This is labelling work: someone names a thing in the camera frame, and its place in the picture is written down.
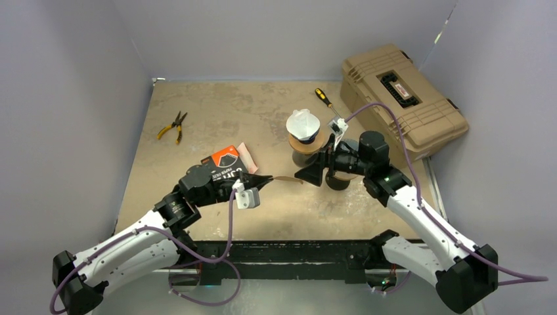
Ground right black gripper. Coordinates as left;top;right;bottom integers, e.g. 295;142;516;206
296;133;371;186

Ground grey glass carafe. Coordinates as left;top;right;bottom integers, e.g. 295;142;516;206
292;151;313;168

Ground red black coffee carafe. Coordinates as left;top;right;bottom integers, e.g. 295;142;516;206
325;177;351;191

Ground blue glass dripper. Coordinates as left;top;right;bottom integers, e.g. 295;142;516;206
339;138;359;152
294;129;320;144

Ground orange coffee filter box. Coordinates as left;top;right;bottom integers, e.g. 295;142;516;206
200;142;259;177

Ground white paper coffee filter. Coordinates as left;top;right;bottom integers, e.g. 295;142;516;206
286;109;321;137

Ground brown paper coffee filter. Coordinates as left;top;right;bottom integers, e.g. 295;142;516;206
273;176;303;184

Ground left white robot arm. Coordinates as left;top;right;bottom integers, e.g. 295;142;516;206
49;165;274;314

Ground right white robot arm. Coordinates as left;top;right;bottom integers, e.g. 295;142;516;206
294;131;499;314

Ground yellow black screwdriver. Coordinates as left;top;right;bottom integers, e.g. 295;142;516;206
315;88;343;118

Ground tan plastic tool case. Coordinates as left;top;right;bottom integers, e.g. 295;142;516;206
340;44;469;161

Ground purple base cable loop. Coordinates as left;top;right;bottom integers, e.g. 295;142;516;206
167;256;242;306

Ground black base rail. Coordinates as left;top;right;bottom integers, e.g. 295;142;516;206
172;238;405;290

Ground yellow handled pliers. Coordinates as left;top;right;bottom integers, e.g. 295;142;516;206
156;111;188;145

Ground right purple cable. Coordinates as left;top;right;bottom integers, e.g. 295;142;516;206
344;102;549;287

